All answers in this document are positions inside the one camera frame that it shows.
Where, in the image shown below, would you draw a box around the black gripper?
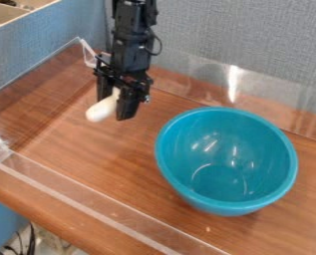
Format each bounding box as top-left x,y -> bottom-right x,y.
93,49 -> 154,121

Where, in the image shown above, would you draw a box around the white brown toy mushroom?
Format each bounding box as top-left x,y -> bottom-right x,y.
85,88 -> 120,123

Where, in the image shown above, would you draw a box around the blue plastic bowl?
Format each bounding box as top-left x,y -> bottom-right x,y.
155,107 -> 298,216

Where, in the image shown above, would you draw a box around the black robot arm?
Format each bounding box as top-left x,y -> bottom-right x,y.
85,0 -> 160,123

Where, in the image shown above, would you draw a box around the clear acrylic left barrier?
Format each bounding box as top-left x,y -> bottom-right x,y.
0,37 -> 93,148

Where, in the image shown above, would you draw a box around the clear acrylic barrier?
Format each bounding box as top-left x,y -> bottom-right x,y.
0,37 -> 93,148
148,47 -> 316,140
0,138 -> 229,255

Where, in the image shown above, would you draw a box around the wooden shelf box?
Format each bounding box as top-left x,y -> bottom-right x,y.
0,0 -> 61,27

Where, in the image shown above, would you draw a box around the clear acrylic back barrier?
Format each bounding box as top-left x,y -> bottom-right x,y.
148,47 -> 316,140

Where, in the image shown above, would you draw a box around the clear acrylic front barrier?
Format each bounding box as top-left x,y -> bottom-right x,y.
0,138 -> 229,255

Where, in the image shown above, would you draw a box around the clear acrylic corner bracket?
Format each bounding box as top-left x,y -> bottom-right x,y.
79,39 -> 111,69

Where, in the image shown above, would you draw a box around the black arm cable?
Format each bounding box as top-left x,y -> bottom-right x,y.
143,27 -> 163,58

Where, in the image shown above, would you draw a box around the black cables below table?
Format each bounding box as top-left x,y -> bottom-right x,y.
0,222 -> 37,255

